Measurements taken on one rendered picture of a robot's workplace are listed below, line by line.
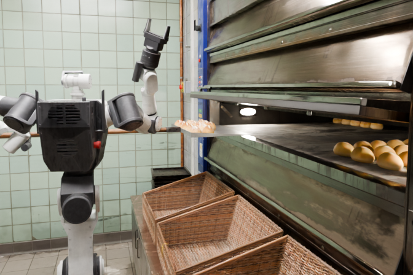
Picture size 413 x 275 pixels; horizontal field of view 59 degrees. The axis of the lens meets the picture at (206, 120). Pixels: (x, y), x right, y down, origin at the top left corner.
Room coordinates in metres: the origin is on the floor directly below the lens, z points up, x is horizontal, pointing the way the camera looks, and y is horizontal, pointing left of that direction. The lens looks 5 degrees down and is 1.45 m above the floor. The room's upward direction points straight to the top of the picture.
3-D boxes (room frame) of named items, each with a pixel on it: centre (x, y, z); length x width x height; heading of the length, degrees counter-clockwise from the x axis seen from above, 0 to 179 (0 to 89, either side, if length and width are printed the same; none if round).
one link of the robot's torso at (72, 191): (1.54, 0.55, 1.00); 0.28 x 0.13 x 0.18; 17
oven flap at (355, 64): (1.81, -0.28, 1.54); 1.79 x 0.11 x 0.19; 16
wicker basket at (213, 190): (2.29, 0.14, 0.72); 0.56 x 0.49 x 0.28; 17
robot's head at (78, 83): (1.63, 0.56, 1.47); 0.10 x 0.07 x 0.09; 95
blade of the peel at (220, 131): (2.33, -0.01, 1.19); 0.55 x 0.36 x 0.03; 17
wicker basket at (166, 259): (1.71, -0.03, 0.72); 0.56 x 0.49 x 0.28; 15
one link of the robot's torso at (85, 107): (1.57, 0.56, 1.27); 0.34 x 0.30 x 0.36; 95
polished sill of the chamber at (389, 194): (1.81, -0.30, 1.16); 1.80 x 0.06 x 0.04; 16
